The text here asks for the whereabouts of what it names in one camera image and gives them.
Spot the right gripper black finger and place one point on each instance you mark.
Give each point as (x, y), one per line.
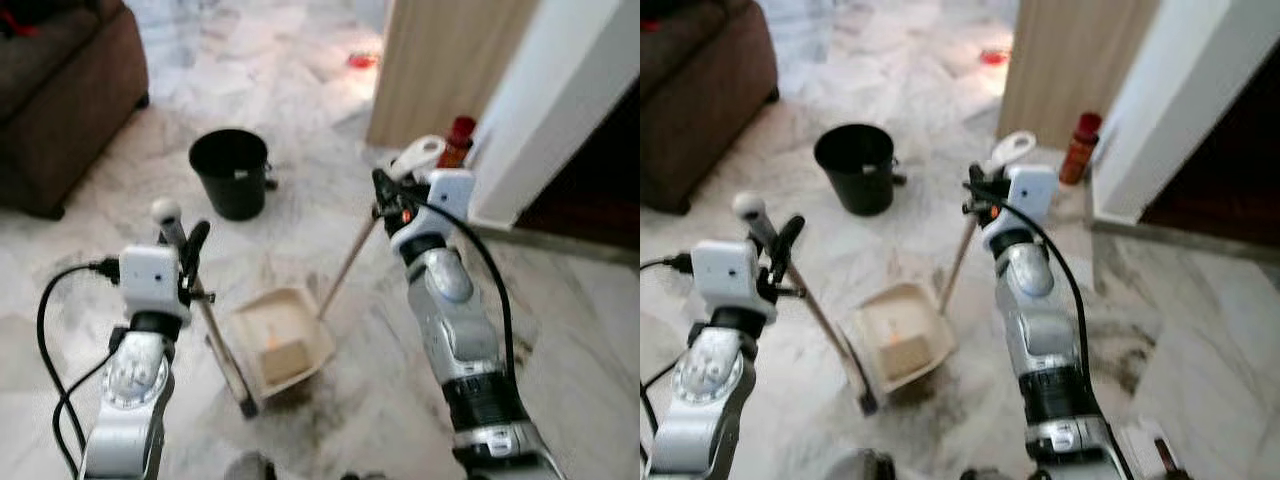
(382, 182)
(974, 180)

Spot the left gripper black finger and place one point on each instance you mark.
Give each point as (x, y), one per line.
(195, 242)
(788, 240)

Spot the wooden stick broom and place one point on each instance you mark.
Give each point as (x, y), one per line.
(222, 345)
(825, 320)

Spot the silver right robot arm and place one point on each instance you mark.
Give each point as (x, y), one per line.
(1035, 330)
(455, 330)

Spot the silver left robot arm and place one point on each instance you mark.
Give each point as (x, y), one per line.
(135, 400)
(705, 400)

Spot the small red floor object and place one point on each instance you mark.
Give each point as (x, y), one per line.
(995, 57)
(362, 61)

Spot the black plastic bucket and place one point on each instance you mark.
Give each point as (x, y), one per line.
(230, 175)
(856, 170)

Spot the red brown bottle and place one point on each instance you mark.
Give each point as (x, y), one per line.
(1080, 150)
(457, 145)

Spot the light wooden cabinet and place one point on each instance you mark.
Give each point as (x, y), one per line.
(1075, 70)
(450, 70)

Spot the dark brown sofa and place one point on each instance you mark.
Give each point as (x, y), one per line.
(700, 100)
(60, 100)

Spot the grey left robot foot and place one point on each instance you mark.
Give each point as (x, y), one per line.
(248, 468)
(862, 468)

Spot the grey robot foot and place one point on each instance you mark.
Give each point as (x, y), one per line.
(248, 468)
(1000, 475)
(862, 468)

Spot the grey right robot foot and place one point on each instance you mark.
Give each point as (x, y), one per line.
(1000, 475)

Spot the white paper piece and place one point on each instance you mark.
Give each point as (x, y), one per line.
(1135, 440)

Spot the small brown wooden block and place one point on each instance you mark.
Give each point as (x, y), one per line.
(1167, 458)

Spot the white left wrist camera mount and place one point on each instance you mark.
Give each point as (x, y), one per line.
(150, 280)
(722, 278)

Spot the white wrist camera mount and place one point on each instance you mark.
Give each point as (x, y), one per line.
(150, 280)
(722, 278)
(1032, 190)
(452, 192)

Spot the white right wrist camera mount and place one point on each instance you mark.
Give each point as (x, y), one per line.
(452, 192)
(1032, 190)

